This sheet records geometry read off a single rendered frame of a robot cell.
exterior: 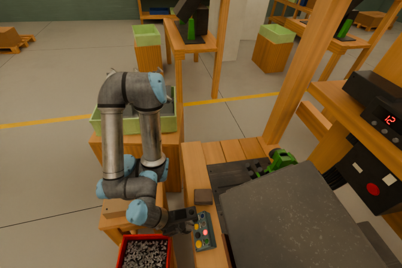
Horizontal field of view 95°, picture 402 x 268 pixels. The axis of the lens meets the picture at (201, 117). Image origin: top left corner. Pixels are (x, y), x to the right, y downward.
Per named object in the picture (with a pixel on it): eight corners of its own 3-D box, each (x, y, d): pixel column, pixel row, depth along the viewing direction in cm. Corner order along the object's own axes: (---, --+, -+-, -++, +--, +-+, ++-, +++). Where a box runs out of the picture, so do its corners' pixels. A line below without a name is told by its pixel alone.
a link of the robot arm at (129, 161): (118, 167, 97) (111, 152, 88) (144, 166, 99) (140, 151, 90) (112, 189, 89) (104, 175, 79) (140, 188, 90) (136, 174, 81)
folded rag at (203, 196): (212, 190, 103) (212, 188, 101) (212, 205, 97) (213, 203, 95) (194, 190, 103) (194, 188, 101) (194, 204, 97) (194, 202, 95)
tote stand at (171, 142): (115, 191, 191) (87, 141, 138) (129, 150, 229) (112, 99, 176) (181, 192, 194) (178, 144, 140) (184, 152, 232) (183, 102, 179)
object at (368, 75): (378, 118, 53) (396, 98, 48) (340, 88, 64) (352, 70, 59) (398, 115, 54) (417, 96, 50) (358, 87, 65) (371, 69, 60)
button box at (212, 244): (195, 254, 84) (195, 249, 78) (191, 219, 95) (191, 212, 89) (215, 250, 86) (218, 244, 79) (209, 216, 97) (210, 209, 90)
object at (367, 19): (367, 31, 655) (375, 17, 625) (347, 24, 711) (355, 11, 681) (390, 29, 684) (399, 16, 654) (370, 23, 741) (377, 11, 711)
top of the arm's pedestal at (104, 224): (100, 231, 94) (97, 228, 91) (110, 174, 117) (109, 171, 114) (164, 219, 99) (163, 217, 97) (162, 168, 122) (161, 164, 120)
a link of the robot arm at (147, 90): (141, 170, 98) (127, 67, 72) (170, 169, 100) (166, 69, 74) (137, 189, 88) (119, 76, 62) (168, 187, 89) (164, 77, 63)
